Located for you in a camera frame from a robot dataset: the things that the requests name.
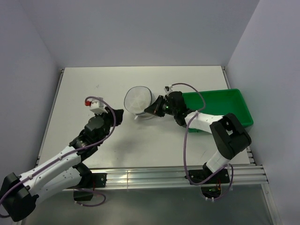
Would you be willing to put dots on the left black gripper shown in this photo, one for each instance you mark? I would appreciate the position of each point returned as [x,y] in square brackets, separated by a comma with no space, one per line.
[109,115]

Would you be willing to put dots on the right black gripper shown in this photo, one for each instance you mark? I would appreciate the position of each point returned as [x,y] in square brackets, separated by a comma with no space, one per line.
[155,108]

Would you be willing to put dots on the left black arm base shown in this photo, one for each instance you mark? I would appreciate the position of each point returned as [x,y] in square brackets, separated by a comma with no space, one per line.
[92,180]

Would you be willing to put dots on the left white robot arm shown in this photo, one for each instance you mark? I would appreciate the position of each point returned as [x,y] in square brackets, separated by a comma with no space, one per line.
[20,194]

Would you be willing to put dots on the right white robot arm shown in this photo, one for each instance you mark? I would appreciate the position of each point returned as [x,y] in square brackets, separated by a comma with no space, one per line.
[229,135]

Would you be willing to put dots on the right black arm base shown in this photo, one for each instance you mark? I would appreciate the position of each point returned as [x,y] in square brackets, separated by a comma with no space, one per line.
[205,176]

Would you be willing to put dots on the green plastic bin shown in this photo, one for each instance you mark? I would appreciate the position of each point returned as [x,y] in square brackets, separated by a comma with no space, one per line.
[221,102]

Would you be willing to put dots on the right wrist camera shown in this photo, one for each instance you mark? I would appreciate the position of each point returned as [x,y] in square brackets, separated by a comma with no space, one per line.
[168,89]

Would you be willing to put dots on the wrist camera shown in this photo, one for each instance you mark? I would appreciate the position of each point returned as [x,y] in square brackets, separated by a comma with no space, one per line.
[96,105]
[168,89]

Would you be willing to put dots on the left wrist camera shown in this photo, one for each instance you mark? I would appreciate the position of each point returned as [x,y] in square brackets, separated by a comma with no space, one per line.
[96,105]

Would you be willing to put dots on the aluminium mounting rail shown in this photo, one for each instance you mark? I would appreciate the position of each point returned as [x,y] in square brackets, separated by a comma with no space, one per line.
[172,177]

